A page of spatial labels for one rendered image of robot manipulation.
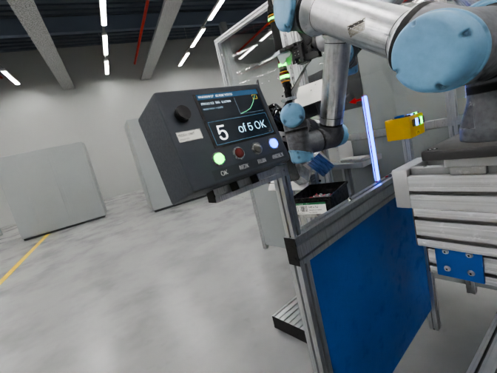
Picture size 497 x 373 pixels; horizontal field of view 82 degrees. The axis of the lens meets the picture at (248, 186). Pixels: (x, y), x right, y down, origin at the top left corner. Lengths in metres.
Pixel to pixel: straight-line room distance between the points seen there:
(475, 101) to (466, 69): 0.15
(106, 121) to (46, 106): 2.05
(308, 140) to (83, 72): 13.05
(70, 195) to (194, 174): 7.69
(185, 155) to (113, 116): 12.86
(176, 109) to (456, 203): 0.57
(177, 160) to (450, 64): 0.44
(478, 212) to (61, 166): 7.97
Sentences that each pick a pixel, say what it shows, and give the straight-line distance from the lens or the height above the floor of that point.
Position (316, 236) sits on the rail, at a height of 0.83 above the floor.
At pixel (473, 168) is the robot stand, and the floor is 0.99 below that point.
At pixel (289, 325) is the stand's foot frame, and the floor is 0.07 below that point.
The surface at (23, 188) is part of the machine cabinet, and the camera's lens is 8.31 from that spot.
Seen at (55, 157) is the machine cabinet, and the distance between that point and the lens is 8.18.
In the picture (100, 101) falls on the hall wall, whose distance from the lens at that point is 13.47.
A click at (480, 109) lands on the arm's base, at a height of 1.09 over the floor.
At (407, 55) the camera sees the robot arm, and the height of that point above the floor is 1.21.
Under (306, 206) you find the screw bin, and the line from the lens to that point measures 1.08.
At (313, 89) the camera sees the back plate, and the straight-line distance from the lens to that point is 1.79.
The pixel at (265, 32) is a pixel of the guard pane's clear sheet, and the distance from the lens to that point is 2.48.
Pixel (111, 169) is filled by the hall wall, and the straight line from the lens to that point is 13.19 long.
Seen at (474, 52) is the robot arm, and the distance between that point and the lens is 0.54.
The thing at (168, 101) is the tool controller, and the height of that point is 1.23.
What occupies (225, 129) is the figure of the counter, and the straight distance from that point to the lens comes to 0.58.
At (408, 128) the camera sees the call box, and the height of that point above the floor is 1.03.
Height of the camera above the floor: 1.14
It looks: 10 degrees down
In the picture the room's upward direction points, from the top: 13 degrees counter-clockwise
